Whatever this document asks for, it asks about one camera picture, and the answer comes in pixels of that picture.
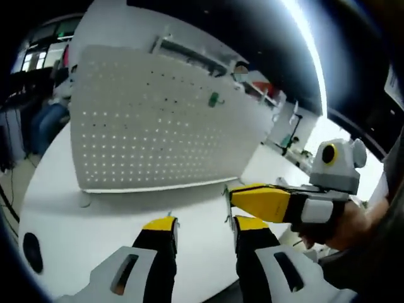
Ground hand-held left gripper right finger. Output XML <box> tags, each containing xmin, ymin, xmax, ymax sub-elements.
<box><xmin>232</xmin><ymin>215</ymin><xmax>359</xmax><ymax>303</ymax></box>

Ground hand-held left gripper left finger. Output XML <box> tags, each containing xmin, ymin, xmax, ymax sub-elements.
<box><xmin>58</xmin><ymin>216</ymin><xmax>179</xmax><ymax>303</ymax></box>

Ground white perforated mounting plate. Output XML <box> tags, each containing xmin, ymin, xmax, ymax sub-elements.
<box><xmin>69</xmin><ymin>45</ymin><xmax>276</xmax><ymax>208</ymax></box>

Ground person's right hand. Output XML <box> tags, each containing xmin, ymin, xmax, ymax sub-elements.
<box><xmin>298</xmin><ymin>201</ymin><xmax>372</xmax><ymax>253</ymax></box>

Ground black kick scooter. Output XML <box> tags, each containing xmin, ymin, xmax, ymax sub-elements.
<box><xmin>273</xmin><ymin>115</ymin><xmax>304</xmax><ymax>157</ymax></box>

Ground white rectangular panel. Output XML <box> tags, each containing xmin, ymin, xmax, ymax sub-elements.
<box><xmin>383</xmin><ymin>65</ymin><xmax>404</xmax><ymax>108</ymax></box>

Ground person's dark grey shirt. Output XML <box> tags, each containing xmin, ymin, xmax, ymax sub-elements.
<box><xmin>318</xmin><ymin>126</ymin><xmax>404</xmax><ymax>297</ymax></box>

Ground black oval table grommet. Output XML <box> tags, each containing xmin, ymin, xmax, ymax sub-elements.
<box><xmin>22</xmin><ymin>232</ymin><xmax>44</xmax><ymax>275</ymax></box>

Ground ceiling light strip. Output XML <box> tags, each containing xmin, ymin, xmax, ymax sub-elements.
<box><xmin>280</xmin><ymin>0</ymin><xmax>329</xmax><ymax>117</ymax></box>

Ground white metal shelf rack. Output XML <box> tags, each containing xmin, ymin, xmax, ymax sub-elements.
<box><xmin>151</xmin><ymin>33</ymin><xmax>250</xmax><ymax>76</ymax></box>

